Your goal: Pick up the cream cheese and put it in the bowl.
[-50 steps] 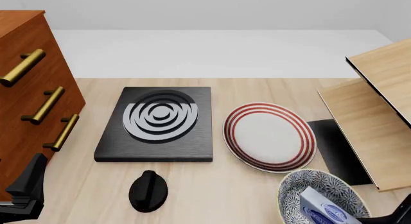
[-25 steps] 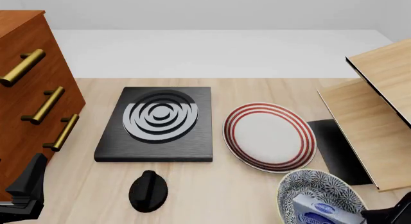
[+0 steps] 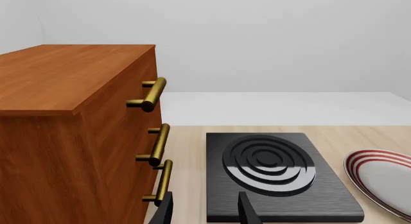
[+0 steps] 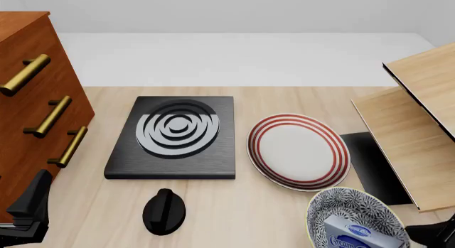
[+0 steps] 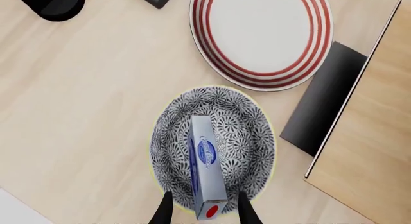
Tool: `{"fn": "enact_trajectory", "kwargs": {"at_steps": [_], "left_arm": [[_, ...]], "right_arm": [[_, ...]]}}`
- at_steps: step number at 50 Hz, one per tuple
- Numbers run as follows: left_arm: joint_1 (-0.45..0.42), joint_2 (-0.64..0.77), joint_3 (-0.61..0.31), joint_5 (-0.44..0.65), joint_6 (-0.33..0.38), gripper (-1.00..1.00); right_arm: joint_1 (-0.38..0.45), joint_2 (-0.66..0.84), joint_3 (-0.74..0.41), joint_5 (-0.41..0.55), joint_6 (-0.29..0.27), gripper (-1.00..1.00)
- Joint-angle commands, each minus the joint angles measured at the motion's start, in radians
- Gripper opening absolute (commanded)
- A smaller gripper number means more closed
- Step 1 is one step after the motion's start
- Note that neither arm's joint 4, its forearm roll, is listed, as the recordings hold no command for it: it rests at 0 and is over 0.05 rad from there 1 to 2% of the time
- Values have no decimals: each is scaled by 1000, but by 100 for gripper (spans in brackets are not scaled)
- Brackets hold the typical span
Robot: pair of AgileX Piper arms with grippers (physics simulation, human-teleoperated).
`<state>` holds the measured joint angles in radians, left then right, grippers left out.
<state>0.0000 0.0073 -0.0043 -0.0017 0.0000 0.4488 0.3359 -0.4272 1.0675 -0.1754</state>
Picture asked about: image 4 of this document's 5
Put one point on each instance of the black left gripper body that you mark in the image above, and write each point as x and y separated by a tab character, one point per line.
25	232

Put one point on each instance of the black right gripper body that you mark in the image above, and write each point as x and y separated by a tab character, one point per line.
449	232

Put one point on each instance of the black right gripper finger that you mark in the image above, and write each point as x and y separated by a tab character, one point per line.
423	233

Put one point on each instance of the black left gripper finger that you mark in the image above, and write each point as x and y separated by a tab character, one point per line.
33	197

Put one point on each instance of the blue-white cream cheese box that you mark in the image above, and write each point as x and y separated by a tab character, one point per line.
355	236

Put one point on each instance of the blue-white patterned bowl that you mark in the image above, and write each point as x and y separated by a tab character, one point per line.
350	200

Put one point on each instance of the pale wooden two-tier shelf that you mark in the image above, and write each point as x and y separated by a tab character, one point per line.
405	141

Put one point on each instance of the round black stove knob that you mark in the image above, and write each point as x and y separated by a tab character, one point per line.
163	213

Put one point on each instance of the white plate with red rings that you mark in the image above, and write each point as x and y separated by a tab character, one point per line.
296	152

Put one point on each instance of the brown wooden cabinet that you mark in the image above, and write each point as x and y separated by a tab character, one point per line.
21	40

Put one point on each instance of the flat black stove plate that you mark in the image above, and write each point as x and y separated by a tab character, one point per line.
199	157

